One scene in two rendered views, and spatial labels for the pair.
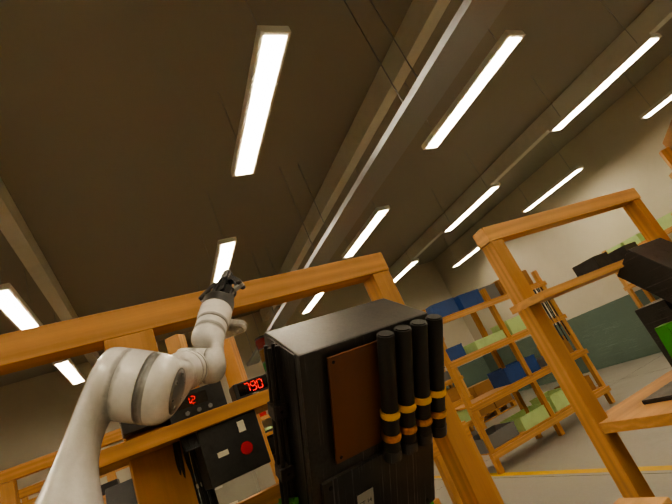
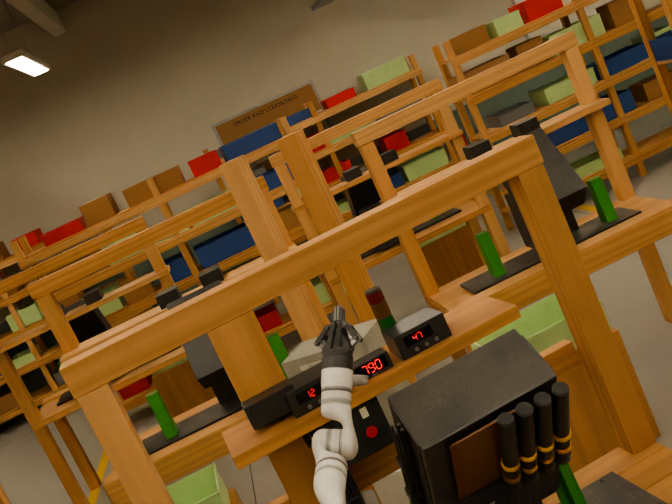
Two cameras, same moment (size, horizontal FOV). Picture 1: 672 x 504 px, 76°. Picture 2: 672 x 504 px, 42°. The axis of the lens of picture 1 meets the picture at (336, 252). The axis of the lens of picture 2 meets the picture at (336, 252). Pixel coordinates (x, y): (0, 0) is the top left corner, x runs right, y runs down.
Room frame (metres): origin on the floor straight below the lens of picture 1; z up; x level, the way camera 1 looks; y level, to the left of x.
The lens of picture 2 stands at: (-0.82, -0.57, 2.33)
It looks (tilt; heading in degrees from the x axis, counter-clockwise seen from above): 10 degrees down; 23
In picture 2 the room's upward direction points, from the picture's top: 25 degrees counter-clockwise
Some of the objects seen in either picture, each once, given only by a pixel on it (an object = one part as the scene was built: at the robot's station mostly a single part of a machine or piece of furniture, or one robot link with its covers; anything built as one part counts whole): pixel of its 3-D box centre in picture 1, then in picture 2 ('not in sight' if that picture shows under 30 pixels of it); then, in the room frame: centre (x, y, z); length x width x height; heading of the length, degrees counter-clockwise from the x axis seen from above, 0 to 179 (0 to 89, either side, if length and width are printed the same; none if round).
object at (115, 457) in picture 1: (251, 406); (369, 375); (1.41, 0.44, 1.52); 0.90 x 0.25 x 0.04; 124
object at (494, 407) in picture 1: (480, 401); not in sight; (11.11, -1.69, 0.37); 1.20 x 0.81 x 0.74; 120
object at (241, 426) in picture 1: (230, 449); (354, 426); (1.30, 0.51, 1.42); 0.17 x 0.12 x 0.15; 124
